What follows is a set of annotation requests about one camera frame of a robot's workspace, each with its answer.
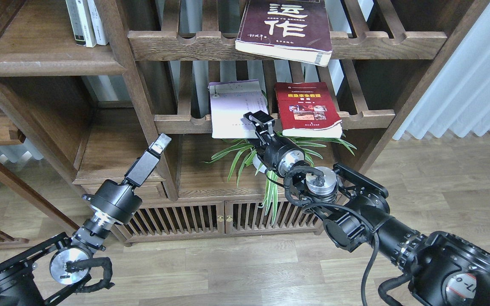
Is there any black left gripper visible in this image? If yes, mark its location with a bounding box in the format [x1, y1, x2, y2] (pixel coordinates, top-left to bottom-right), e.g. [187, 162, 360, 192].
[83, 133, 171, 224]

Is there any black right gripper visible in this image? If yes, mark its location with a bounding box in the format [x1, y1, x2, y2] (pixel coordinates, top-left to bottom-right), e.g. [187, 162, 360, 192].
[243, 112, 306, 177]

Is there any white lavender paperback book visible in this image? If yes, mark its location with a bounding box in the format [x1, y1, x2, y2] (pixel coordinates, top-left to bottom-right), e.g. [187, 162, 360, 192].
[208, 79, 268, 138]

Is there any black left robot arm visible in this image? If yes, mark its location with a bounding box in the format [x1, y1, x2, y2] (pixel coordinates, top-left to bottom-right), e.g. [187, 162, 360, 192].
[0, 133, 171, 306]

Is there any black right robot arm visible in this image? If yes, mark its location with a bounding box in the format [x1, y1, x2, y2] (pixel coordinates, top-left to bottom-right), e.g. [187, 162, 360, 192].
[244, 111, 490, 306]

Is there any white plant pot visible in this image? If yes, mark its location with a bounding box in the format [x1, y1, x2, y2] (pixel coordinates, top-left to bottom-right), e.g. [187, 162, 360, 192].
[253, 156, 267, 175]

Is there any green spider plant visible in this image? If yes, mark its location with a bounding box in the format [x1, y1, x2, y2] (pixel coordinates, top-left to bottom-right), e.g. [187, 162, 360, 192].
[206, 137, 356, 225]

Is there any red paperback book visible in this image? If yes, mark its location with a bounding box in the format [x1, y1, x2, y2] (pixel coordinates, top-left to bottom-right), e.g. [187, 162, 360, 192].
[274, 82, 343, 138]

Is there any large maroon book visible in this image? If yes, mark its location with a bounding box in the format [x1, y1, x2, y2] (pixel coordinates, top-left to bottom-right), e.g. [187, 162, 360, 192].
[235, 0, 333, 67]

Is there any dark wooden bookshelf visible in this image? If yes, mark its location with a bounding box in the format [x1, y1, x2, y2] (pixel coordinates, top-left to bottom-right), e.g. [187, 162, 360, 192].
[0, 0, 489, 246]

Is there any white upright book right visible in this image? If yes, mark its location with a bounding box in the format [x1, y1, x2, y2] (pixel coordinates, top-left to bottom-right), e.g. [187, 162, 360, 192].
[87, 0, 109, 46]

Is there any white upright book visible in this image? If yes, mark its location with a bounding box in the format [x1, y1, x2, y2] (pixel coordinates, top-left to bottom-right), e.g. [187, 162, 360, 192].
[66, 0, 97, 47]
[87, 0, 109, 46]

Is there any white upright book left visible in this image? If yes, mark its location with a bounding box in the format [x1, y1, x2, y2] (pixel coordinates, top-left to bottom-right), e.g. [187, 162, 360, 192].
[66, 0, 97, 47]

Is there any white pleated curtain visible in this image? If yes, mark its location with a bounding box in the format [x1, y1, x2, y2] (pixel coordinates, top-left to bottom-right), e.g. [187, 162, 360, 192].
[393, 4, 490, 141]

